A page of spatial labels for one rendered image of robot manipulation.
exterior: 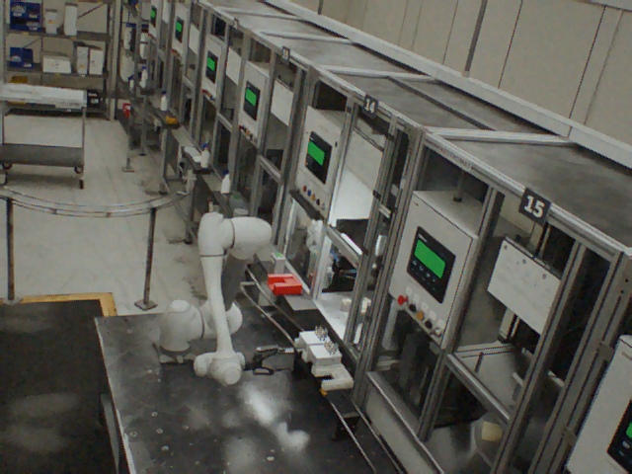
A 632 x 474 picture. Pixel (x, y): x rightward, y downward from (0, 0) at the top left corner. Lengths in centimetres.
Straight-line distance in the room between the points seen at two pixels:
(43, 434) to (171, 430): 115
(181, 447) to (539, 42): 582
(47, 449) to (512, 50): 608
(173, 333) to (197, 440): 58
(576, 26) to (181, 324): 518
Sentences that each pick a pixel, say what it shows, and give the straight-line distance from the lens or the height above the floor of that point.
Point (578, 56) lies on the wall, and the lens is 712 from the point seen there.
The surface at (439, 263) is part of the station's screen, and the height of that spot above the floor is 164.
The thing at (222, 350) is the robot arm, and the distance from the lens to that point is 277.
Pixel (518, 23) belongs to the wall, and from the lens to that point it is 782.
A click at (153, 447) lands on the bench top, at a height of 68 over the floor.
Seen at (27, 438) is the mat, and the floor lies 1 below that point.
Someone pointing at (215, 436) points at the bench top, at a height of 68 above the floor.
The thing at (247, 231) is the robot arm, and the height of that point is 145.
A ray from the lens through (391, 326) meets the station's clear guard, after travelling 290.
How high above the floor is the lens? 263
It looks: 24 degrees down
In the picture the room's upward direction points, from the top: 11 degrees clockwise
